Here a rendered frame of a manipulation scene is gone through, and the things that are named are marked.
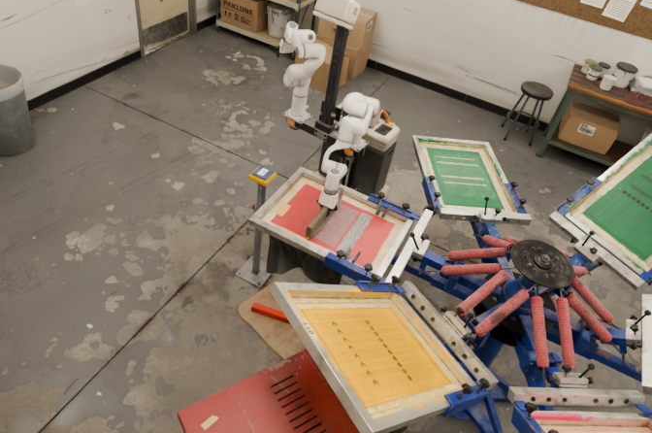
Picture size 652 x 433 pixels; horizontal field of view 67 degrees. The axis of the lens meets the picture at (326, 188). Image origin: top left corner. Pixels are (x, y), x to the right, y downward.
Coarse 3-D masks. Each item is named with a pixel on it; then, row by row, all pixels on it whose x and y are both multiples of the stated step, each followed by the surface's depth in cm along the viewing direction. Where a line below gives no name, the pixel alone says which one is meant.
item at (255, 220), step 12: (300, 168) 312; (288, 180) 302; (312, 180) 310; (324, 180) 307; (276, 192) 292; (348, 192) 302; (264, 204) 283; (372, 204) 298; (252, 216) 274; (396, 216) 294; (264, 228) 270; (276, 228) 270; (408, 228) 284; (288, 240) 266; (300, 240) 266; (396, 240) 276; (312, 252) 262; (324, 252) 261; (396, 252) 273; (384, 264) 261
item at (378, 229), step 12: (300, 192) 300; (312, 192) 302; (300, 204) 292; (348, 204) 298; (336, 216) 289; (348, 216) 290; (348, 228) 283; (372, 228) 285; (384, 228) 287; (372, 240) 278; (384, 240) 280
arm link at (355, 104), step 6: (348, 96) 270; (354, 96) 272; (360, 96) 275; (366, 96) 286; (342, 102) 270; (348, 102) 268; (354, 102) 268; (360, 102) 268; (366, 102) 282; (372, 102) 283; (378, 102) 285; (342, 108) 271; (348, 108) 268; (354, 108) 267; (360, 108) 267; (366, 108) 266; (378, 108) 287; (354, 114) 269; (360, 114) 268
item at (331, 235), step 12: (288, 204) 291; (276, 216) 282; (288, 216) 283; (288, 228) 276; (300, 228) 277; (324, 228) 280; (336, 228) 281; (312, 240) 272; (324, 240) 273; (336, 240) 274; (360, 240) 277; (336, 252) 267; (372, 252) 271; (360, 264) 264
